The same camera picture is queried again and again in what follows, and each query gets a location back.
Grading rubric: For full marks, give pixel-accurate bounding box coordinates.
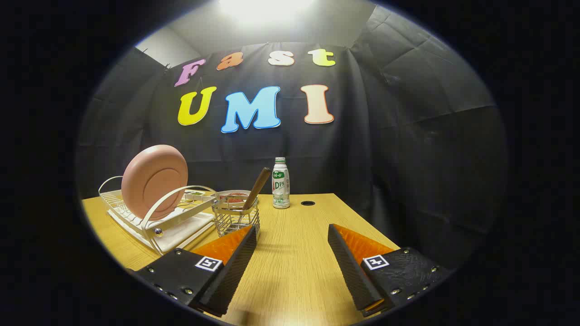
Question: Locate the silver wire basket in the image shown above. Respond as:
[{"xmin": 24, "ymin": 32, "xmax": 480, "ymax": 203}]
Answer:
[{"xmin": 212, "ymin": 196, "xmax": 261, "ymax": 239}]

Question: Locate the pink plate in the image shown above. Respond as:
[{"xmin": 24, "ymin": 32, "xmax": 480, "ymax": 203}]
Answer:
[{"xmin": 121, "ymin": 144, "xmax": 189, "ymax": 221}]

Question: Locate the white wire dish rack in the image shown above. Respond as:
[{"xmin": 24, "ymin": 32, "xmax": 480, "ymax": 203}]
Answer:
[{"xmin": 98, "ymin": 176, "xmax": 218, "ymax": 255}]

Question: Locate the white drip tray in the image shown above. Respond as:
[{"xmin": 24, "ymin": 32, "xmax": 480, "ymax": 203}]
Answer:
[{"xmin": 109, "ymin": 206, "xmax": 216, "ymax": 253}]

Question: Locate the wooden-handled metal spoon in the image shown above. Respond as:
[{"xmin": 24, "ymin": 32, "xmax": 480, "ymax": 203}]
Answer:
[{"xmin": 242, "ymin": 167, "xmax": 272, "ymax": 211}]

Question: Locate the white plastic drink bottle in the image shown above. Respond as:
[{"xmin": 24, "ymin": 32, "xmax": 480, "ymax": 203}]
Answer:
[{"xmin": 272, "ymin": 157, "xmax": 290, "ymax": 209}]

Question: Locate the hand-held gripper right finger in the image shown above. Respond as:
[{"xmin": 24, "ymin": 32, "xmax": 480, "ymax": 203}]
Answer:
[{"xmin": 327, "ymin": 223, "xmax": 453, "ymax": 317}]

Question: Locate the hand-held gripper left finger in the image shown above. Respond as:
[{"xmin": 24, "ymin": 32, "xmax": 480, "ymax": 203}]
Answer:
[{"xmin": 135, "ymin": 225, "xmax": 258, "ymax": 317}]

